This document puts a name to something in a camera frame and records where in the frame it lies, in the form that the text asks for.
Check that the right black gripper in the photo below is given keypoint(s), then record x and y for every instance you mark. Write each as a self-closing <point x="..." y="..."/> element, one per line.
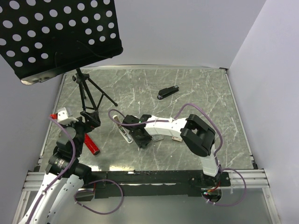
<point x="140" y="143"/>

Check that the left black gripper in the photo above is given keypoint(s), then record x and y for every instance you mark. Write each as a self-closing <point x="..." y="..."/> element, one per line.
<point x="93" y="121"/>

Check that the staple tray with staples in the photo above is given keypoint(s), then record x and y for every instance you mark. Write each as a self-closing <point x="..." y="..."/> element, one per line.
<point x="157" y="138"/>

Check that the black stapler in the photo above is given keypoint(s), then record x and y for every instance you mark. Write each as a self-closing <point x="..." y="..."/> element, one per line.
<point x="163" y="93"/>

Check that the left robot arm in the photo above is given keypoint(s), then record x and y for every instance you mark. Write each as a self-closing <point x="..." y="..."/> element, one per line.
<point x="64" y="172"/>

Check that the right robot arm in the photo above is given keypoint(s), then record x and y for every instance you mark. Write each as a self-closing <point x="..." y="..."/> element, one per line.
<point x="193" y="131"/>

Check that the red cylindrical object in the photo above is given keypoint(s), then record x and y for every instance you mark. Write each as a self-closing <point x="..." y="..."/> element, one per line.
<point x="91" y="145"/>

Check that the black tripod stand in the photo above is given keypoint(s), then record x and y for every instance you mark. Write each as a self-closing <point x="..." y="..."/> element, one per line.
<point x="81" y="79"/>

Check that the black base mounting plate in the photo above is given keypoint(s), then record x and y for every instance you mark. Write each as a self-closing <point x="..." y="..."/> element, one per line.
<point x="153" y="183"/>

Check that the black perforated music stand desk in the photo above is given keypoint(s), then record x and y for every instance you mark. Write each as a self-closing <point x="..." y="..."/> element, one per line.
<point x="41" y="39"/>

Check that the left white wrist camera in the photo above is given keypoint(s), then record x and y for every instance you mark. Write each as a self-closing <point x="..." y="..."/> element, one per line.
<point x="64" y="116"/>

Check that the aluminium extrusion rail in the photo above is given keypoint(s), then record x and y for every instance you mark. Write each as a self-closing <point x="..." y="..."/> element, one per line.
<point x="254" y="179"/>

